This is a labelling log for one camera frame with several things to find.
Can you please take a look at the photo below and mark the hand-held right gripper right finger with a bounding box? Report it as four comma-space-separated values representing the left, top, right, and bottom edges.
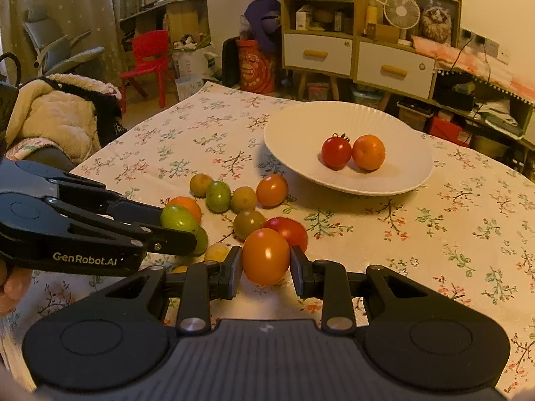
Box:
290, 245, 423, 335

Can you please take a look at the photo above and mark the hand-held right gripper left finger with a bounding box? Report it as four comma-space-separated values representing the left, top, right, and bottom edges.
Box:
98, 246, 244, 336

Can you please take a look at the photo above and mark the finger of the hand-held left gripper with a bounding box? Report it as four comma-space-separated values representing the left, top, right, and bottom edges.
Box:
0, 160, 166, 229
44, 196, 198, 256

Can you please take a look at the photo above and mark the green tomato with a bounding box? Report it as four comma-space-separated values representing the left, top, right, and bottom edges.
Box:
192, 226, 209, 256

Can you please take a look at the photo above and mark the orange tomato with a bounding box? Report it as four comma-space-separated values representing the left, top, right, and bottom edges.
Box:
256, 174, 289, 207
167, 196, 202, 224
241, 228, 291, 287
352, 134, 386, 172

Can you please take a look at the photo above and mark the red tomato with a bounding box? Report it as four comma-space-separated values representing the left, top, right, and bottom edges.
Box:
264, 216, 309, 255
321, 133, 353, 170

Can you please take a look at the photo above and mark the olive brown tomato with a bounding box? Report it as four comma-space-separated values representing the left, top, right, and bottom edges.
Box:
233, 210, 267, 242

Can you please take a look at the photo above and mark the white ribbed plate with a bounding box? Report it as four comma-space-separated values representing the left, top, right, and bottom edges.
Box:
263, 101, 434, 195

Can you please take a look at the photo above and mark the person's left hand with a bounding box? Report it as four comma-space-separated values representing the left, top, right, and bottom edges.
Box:
0, 259, 33, 317

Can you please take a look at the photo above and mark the floral tablecloth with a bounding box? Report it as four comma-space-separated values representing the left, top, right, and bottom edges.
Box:
0, 81, 535, 401

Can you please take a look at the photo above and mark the cream fleece jacket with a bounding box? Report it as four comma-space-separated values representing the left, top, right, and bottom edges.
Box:
5, 73, 122, 163

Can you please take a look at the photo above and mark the white printed carton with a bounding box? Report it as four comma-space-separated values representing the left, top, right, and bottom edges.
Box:
173, 48, 218, 101

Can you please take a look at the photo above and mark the red plastic chair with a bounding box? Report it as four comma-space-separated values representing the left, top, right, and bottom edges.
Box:
120, 30, 176, 109

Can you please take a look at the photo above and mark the dark bag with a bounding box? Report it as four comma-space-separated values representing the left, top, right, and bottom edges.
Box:
0, 52, 23, 157

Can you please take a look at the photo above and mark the black chair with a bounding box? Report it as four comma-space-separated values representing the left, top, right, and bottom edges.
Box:
221, 37, 241, 88

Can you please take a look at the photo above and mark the small clear storage bin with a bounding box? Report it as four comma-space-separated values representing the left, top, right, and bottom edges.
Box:
307, 81, 331, 101

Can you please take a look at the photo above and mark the orange printed bag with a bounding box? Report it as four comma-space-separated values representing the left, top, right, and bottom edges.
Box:
236, 38, 279, 94

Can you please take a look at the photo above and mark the clear bin teal lid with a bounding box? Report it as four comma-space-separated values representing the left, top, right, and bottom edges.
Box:
351, 86, 391, 109

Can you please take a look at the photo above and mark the cardboard box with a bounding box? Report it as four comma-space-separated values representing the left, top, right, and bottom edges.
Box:
166, 4, 200, 45

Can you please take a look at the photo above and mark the grey storage crate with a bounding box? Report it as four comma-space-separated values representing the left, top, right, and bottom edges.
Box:
397, 100, 435, 132

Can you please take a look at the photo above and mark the grey office chair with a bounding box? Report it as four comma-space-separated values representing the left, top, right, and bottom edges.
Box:
21, 6, 105, 78

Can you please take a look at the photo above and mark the red box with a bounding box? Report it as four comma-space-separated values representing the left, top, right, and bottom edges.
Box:
428, 116, 473, 147

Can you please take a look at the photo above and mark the patterned curtain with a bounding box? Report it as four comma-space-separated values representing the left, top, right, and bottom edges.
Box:
0, 0, 138, 76

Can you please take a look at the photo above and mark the white cabinet drawer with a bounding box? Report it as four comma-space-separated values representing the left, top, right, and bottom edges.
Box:
358, 42, 435, 99
283, 33, 354, 77

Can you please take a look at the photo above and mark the black box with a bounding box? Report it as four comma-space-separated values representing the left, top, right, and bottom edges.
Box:
435, 88, 475, 111

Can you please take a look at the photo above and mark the purple plush toy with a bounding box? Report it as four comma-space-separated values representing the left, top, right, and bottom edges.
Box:
240, 0, 283, 55

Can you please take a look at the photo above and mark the pink cloth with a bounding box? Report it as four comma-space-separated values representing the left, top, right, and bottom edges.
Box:
412, 35, 535, 103

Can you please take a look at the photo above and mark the long yellow low cabinet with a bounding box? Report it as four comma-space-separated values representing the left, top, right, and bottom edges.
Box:
435, 67, 535, 176

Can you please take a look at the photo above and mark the small white fan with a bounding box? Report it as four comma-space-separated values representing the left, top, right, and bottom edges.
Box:
384, 0, 421, 46

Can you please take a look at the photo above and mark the framed picture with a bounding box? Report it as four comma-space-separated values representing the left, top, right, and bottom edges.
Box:
409, 0, 462, 48

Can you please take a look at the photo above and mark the wooden wall shelf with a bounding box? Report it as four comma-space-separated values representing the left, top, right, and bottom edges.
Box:
119, 0, 210, 51

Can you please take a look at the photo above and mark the white wall outlet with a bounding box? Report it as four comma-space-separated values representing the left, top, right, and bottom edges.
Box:
485, 39, 511, 65

